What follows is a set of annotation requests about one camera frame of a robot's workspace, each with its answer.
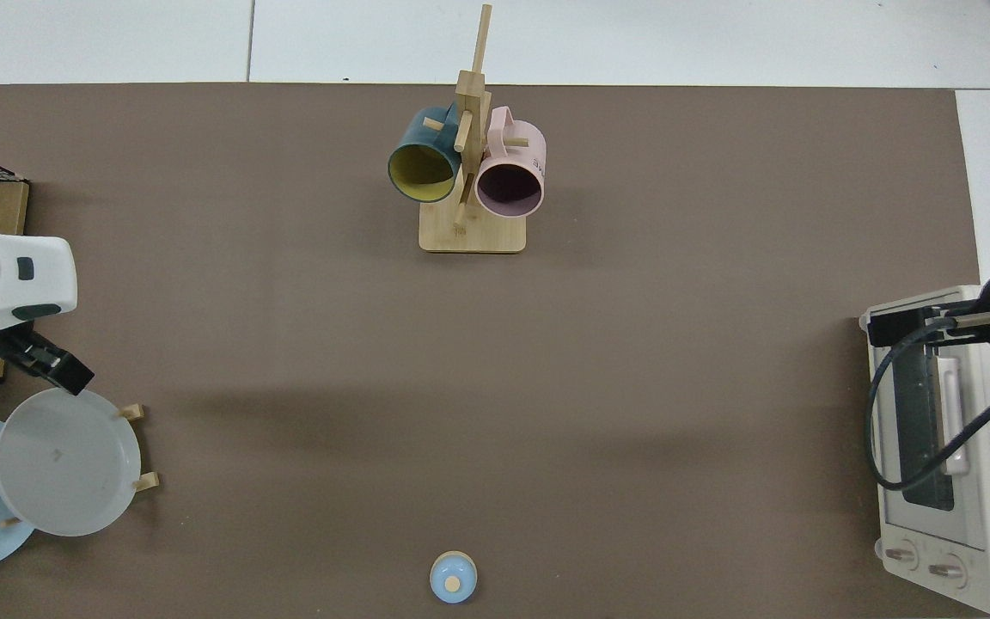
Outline grey plate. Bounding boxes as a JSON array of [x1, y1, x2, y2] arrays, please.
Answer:
[[0, 387, 142, 537]]

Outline teal cup with yellow inside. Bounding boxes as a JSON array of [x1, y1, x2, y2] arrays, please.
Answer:
[[388, 105, 463, 204]]

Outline brown table cloth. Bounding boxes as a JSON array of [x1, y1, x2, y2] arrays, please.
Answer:
[[0, 83, 981, 619]]

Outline pink cup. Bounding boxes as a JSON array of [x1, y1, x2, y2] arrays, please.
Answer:
[[474, 107, 547, 218]]

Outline small blue round thing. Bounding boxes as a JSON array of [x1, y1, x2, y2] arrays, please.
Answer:
[[430, 551, 478, 604]]

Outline wooden plate rack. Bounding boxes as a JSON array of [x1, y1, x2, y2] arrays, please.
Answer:
[[0, 403, 161, 528]]

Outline wooden cup stand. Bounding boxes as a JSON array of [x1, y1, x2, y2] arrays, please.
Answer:
[[419, 4, 528, 254]]

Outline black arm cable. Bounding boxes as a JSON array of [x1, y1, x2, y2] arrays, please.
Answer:
[[864, 313, 990, 493]]

